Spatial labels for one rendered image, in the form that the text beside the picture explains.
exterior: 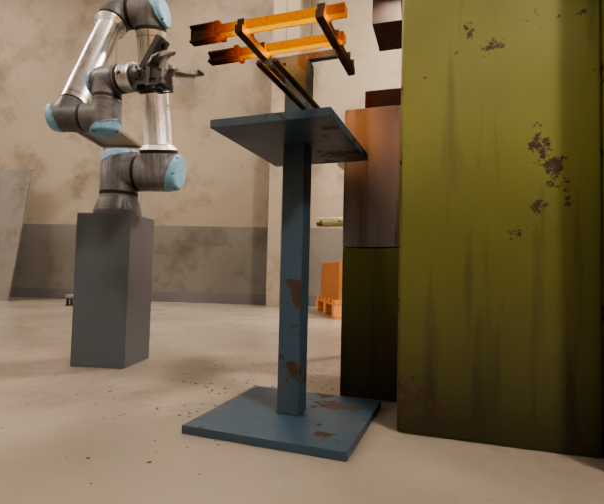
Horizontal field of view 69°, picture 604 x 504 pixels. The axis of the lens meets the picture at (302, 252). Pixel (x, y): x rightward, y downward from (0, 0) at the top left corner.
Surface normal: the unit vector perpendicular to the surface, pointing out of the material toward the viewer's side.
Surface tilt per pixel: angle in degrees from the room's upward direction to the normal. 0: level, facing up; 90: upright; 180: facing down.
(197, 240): 90
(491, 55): 90
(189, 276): 90
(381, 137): 90
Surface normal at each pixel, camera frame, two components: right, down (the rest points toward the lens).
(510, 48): -0.30, -0.05
